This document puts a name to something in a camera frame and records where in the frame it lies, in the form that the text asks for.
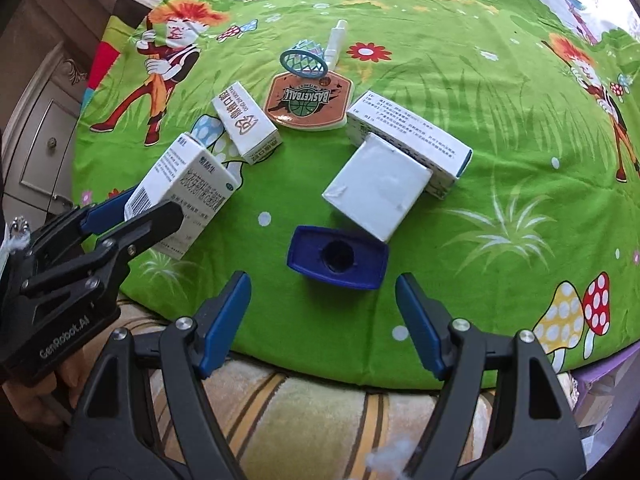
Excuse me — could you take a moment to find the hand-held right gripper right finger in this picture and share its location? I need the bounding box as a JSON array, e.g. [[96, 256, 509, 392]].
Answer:
[[394, 272, 588, 480]]

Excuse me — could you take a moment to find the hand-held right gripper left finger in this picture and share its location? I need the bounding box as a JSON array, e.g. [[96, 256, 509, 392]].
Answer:
[[60, 270, 253, 480]]

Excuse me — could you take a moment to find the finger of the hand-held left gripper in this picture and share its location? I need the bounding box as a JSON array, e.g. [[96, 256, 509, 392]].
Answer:
[[30, 187, 138, 256], [20, 199, 185, 311]]

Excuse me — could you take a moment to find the white medicine box blue print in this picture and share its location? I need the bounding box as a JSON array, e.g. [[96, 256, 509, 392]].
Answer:
[[124, 132, 244, 261]]

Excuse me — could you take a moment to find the blue plastic tray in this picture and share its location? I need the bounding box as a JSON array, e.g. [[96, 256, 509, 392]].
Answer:
[[286, 225, 390, 292]]

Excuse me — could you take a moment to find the purple cardboard storage box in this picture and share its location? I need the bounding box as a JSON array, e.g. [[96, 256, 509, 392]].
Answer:
[[570, 347, 640, 436]]

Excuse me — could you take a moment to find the person's left hand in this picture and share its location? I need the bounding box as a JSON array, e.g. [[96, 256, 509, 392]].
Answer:
[[0, 347, 83, 433]]

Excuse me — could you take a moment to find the white bedside cabinet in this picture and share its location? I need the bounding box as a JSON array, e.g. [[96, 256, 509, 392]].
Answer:
[[0, 40, 101, 216]]

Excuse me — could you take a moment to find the striped tasselled cushion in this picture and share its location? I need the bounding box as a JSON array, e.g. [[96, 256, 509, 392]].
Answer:
[[112, 300, 501, 480]]

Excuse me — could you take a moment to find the green cartoon printed blanket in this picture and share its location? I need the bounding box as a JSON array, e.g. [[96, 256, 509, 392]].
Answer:
[[70, 0, 640, 391]]

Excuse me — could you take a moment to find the flat white square box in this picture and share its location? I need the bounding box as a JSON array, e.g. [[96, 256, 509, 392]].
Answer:
[[322, 132, 433, 242]]

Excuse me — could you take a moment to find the white box with orange print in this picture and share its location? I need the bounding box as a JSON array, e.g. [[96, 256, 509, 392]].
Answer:
[[211, 81, 283, 166]]

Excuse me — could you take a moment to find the long blue-striped medicine box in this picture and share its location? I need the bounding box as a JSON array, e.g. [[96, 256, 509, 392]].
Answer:
[[346, 90, 473, 201]]

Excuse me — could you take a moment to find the orange basketball hoop toy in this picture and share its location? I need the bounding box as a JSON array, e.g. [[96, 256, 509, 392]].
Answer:
[[263, 40, 355, 132]]

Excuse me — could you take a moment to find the white spray bottle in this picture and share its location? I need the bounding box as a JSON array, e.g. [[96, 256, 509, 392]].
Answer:
[[322, 19, 350, 68]]

